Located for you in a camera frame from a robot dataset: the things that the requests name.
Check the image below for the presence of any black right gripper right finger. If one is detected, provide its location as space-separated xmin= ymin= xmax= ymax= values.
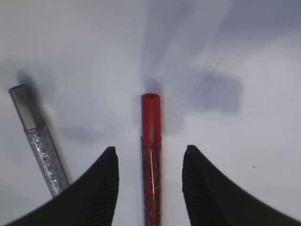
xmin=182 ymin=145 xmax=301 ymax=226

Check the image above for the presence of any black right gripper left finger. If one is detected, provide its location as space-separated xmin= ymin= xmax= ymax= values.
xmin=10 ymin=146 xmax=119 ymax=226

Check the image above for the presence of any silver glitter pen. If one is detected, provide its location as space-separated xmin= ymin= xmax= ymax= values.
xmin=8 ymin=84 xmax=69 ymax=197

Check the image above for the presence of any red glitter pen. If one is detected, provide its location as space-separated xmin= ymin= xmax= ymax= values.
xmin=141 ymin=93 xmax=162 ymax=226

